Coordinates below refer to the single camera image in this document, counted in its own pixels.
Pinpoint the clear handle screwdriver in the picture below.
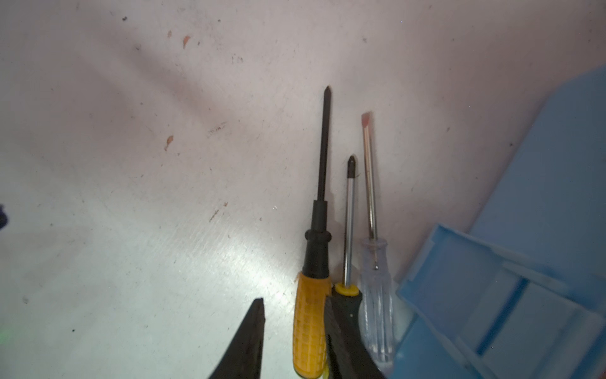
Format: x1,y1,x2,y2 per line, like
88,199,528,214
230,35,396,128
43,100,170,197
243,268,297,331
361,112,395,371

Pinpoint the blue plastic tool box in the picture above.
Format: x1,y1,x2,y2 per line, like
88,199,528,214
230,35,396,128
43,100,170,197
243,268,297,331
393,68,605,378

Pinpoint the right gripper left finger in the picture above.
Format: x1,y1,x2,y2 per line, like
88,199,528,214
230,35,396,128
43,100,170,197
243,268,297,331
209,298,265,379

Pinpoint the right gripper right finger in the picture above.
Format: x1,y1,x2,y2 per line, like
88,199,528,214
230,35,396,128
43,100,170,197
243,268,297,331
324,297,385,379

